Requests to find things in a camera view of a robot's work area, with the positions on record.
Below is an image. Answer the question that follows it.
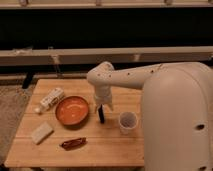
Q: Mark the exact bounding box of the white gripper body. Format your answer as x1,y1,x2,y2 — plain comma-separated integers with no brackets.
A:
94,87,113,110

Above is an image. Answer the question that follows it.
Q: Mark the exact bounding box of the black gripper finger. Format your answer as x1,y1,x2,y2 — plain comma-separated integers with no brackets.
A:
98,105,105,124

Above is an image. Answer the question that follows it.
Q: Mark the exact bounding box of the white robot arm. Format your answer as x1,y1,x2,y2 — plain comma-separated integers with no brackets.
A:
87,62,213,171

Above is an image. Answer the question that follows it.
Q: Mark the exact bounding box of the white eraser block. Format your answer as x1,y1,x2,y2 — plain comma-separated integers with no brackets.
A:
31,122,54,144

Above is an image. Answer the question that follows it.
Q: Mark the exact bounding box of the white paper cup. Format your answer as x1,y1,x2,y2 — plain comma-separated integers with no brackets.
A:
118,112,138,135

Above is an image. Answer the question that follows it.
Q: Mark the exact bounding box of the orange bowl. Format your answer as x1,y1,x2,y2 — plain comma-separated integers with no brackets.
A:
55,96,89,126

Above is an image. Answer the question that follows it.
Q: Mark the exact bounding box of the wooden table board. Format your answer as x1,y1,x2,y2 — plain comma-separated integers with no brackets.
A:
5,79,144,167

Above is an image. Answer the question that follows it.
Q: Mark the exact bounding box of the brown snack wrapper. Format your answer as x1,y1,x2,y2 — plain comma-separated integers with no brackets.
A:
60,137,87,150

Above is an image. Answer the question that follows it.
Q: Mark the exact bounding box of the white tube bottle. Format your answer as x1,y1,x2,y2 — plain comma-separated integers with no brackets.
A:
34,87,65,114

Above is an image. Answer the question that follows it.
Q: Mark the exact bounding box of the grey metal rail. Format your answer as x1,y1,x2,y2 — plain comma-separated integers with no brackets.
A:
0,46,213,66

